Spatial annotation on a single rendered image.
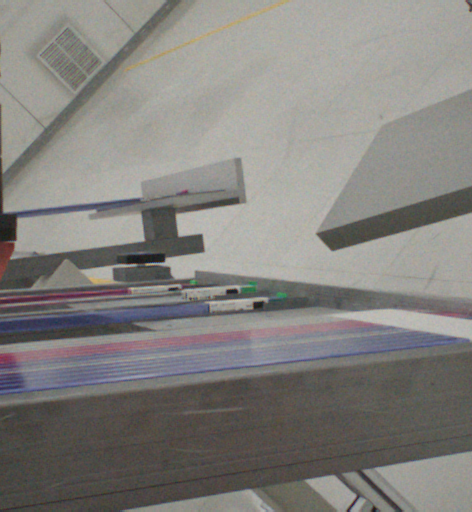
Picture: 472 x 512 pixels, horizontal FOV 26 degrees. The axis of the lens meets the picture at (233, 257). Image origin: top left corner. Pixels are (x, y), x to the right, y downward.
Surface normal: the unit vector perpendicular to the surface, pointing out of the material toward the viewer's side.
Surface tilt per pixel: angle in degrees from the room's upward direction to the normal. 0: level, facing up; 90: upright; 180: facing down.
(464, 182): 0
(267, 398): 90
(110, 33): 90
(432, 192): 0
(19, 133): 90
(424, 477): 0
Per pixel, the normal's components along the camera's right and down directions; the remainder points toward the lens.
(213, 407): 0.42, 0.04
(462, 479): -0.66, -0.67
